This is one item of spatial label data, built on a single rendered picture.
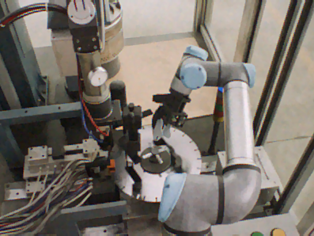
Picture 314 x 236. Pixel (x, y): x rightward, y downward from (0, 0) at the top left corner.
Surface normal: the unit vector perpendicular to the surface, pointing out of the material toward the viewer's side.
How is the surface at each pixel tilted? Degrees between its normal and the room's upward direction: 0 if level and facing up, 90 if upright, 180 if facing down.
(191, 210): 49
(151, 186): 0
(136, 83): 0
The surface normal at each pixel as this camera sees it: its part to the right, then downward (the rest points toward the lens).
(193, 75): -0.06, 0.40
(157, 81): 0.00, -0.65
